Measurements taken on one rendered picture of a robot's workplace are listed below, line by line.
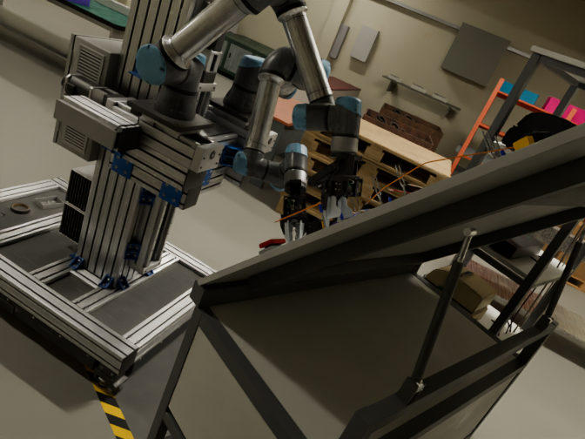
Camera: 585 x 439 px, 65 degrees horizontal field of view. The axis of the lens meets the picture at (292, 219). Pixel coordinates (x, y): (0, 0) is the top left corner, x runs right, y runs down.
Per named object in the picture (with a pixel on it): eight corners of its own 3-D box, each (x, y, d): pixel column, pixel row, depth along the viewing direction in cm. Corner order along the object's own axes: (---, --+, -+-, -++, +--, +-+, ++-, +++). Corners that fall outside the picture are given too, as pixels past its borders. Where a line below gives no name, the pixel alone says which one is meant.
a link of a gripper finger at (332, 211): (334, 229, 124) (341, 196, 124) (318, 226, 128) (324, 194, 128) (341, 231, 126) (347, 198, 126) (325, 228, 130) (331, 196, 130)
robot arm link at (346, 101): (337, 100, 132) (366, 101, 129) (332, 138, 133) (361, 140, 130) (329, 94, 124) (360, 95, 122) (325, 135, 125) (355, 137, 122)
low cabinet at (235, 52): (302, 98, 1024) (314, 67, 996) (272, 100, 875) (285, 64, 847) (234, 66, 1063) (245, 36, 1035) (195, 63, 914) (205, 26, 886)
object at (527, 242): (447, 219, 213) (453, 206, 210) (479, 218, 237) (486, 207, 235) (508, 260, 193) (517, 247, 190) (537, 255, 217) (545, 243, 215)
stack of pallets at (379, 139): (410, 241, 483) (455, 161, 446) (403, 276, 399) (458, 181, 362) (298, 185, 502) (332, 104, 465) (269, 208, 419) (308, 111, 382)
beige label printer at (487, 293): (411, 289, 228) (430, 257, 220) (431, 283, 243) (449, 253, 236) (462, 330, 211) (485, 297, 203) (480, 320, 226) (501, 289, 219)
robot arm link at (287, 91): (264, 65, 207) (299, 44, 156) (294, 77, 212) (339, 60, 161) (257, 91, 208) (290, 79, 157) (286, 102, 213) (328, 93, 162)
